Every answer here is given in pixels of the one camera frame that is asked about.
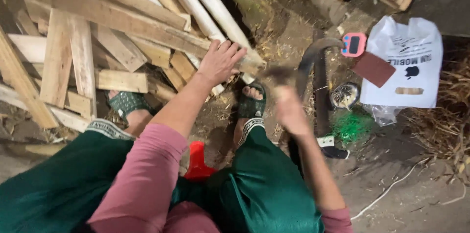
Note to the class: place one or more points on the person's right hand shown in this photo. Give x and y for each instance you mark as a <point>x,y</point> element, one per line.
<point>293,115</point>

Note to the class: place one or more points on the person's left hand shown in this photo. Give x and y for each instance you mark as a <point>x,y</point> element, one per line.
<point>218,65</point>

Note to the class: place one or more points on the person's right fingers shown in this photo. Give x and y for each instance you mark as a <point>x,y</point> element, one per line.
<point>282,97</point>

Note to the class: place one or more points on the dark hammer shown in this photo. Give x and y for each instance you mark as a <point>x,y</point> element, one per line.
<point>279,73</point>

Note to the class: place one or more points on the long weathered wooden plank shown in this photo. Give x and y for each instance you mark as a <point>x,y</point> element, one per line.
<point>125,20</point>

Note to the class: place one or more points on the green patterned sandal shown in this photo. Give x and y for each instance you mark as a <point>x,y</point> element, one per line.
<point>126,104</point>
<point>251,105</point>

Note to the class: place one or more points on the round bowl of nails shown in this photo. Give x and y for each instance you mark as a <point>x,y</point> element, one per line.
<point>344,96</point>

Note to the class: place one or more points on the pink digital timer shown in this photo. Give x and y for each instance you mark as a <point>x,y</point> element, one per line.
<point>353,45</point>

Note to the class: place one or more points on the green trousers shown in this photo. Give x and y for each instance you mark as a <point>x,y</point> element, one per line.
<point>260,189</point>

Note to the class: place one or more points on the reddish brown sandpaper sheet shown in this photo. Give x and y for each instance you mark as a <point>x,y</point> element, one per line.
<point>373,69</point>

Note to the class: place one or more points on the clear plastic bag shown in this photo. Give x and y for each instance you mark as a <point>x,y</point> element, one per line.
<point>383,114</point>

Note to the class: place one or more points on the red plastic stool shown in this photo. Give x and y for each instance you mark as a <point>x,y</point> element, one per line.
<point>197,163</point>

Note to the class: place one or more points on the white printed plastic bag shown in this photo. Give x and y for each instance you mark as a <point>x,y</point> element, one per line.
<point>411,60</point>

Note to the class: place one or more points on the heap of dry straw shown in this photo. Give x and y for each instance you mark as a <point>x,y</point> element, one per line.
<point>440,122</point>

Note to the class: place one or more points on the pink long-sleeved shirt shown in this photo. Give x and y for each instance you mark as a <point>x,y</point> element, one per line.
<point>143,185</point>

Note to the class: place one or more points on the pile of wooden planks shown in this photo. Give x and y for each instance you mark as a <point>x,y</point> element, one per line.
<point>73,64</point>

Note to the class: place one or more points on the bow saw with curved frame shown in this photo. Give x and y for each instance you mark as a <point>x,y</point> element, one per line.
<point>322,89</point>

